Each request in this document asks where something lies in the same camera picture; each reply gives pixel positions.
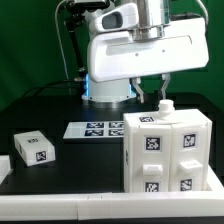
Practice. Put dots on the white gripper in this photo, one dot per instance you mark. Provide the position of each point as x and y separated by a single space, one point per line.
114 56

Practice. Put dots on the white cabinet body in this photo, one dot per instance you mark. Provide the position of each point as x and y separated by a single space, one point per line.
165 115

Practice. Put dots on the white cabinet door panel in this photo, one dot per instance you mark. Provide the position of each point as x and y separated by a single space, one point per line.
190 147
147 159

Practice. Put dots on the small white cabinet top box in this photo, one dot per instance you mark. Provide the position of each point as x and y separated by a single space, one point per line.
34 148

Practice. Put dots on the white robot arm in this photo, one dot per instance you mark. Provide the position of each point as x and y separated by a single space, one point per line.
140 38

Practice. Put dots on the white U-shaped obstacle fence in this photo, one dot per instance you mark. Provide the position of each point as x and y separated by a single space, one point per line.
207 203

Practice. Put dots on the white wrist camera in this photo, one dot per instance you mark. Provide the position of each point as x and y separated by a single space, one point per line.
121 18

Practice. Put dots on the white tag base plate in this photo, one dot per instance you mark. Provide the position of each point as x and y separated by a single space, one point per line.
94 130

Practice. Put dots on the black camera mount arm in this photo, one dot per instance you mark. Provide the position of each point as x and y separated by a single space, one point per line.
77 8

